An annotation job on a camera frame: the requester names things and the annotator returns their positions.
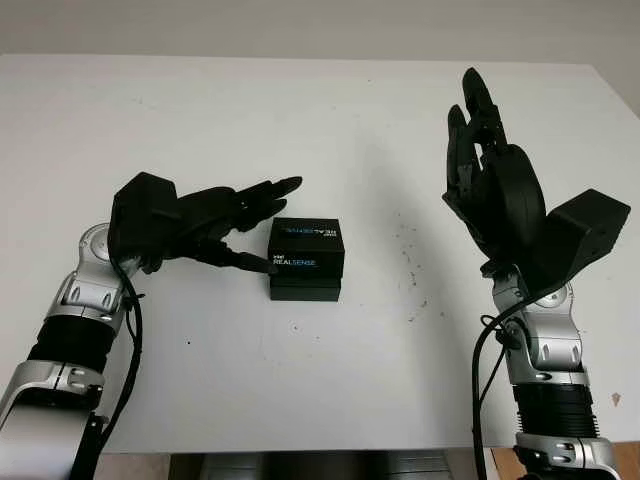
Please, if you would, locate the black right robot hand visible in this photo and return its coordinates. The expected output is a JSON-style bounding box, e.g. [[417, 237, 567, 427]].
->
[[441, 66, 548, 277]]

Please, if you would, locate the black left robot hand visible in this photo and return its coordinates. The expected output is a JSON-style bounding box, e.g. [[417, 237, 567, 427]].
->
[[141, 175, 305, 277]]

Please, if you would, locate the black RealSense box lid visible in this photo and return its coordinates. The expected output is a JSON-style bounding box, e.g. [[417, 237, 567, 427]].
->
[[266, 216, 347, 282]]

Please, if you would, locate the dark grey robot torso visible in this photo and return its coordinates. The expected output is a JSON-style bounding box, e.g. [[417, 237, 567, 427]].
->
[[169, 448, 472, 480]]

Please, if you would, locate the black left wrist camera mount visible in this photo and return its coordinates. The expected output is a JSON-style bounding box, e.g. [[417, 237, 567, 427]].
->
[[109, 171, 182, 262]]

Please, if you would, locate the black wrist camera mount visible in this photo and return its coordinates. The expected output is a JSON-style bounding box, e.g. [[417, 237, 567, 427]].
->
[[109, 171, 182, 262], [528, 188, 632, 297]]

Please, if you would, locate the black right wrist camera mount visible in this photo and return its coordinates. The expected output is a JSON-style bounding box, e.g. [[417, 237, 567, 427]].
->
[[528, 188, 632, 297]]

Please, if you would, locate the black camera box base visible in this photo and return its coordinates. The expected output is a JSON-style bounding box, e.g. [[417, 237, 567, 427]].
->
[[269, 276, 343, 303]]

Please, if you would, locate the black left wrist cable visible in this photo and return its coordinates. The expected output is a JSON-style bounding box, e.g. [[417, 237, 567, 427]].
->
[[74, 248, 147, 480]]

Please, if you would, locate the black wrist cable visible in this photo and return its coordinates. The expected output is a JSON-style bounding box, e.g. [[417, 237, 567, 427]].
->
[[471, 293, 532, 480], [74, 248, 147, 480]]

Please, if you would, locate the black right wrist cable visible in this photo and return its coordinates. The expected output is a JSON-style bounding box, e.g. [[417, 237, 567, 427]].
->
[[471, 293, 532, 480]]

